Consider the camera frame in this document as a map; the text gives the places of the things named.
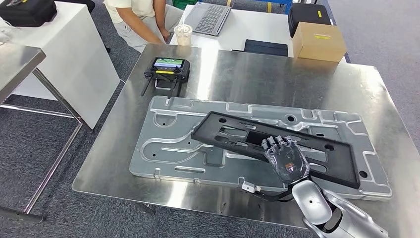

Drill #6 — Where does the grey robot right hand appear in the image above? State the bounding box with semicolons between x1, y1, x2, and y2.
261;135;311;184

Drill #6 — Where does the black plastic plate frame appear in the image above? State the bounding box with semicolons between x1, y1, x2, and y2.
191;111;361;190

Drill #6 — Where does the stainless steel workbench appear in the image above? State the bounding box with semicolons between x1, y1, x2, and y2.
71;43;420;238

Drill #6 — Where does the dark tablet sleeve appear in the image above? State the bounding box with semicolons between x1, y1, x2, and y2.
231;39;289;57

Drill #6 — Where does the stamped silver metal panel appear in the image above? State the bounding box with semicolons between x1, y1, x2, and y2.
129;95;393;201

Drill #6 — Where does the brown cardboard box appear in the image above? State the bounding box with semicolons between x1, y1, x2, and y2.
292;21;348;63

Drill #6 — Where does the black hard case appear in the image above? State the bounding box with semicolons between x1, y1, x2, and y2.
288;3;332;38

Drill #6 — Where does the black remote controller with screen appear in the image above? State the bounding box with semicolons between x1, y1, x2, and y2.
140;57;191;99

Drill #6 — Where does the clear plastic drink cup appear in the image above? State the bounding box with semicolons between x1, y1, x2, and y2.
173;24;193;47

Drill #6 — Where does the grey laptop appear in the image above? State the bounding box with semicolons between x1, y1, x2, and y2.
184;0;234;37

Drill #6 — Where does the green crate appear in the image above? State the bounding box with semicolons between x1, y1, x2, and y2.
172;0;204;10

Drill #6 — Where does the person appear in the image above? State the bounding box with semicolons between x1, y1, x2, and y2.
103;0;184;53

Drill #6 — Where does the white table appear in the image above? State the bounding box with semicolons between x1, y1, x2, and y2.
0;1;121;130

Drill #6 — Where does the stainless steel side table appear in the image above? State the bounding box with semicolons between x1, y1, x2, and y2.
0;43;94;224

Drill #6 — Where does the black fabric bag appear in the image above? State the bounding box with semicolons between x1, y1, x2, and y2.
0;0;57;28

